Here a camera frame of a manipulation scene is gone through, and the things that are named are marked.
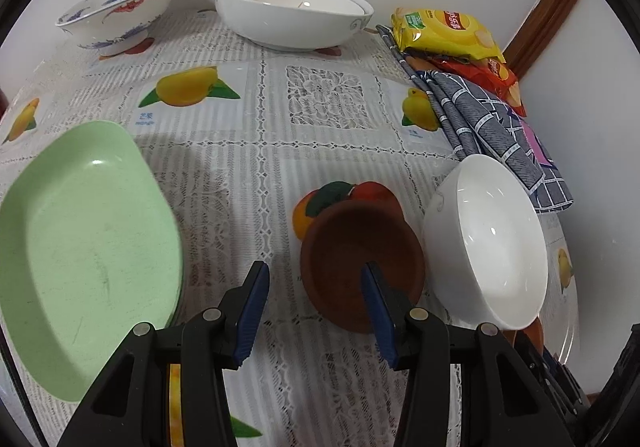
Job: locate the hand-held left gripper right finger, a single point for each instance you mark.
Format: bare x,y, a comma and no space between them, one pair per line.
380,317

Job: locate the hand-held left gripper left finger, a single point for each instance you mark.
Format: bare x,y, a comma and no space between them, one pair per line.
250,317

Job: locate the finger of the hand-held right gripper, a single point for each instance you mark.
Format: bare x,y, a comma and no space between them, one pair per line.
552,367

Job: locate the small brown bowl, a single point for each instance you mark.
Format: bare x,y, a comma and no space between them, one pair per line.
340,257
536,329

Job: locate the white bowl with grey pattern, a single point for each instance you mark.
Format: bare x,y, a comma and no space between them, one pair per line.
490,237

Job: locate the green plate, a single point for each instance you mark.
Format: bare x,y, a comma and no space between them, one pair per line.
85,252

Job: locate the fruit printed tablecloth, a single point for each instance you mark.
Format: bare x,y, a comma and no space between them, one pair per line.
250,152

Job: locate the grey checkered cloth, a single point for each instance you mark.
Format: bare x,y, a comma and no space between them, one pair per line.
490,127

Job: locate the pink paper note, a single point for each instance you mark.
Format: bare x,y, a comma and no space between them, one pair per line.
535,142

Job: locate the red chip bag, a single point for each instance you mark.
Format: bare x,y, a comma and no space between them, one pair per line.
490,74

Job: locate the yellow chip bag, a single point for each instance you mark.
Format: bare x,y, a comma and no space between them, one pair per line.
440,34

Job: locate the large white bowl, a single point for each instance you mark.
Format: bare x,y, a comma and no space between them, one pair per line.
280,29

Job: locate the blue patterned white bowl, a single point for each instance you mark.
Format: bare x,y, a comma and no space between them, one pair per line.
120,22

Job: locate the wooden door frame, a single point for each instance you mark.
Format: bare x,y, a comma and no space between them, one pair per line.
550,12

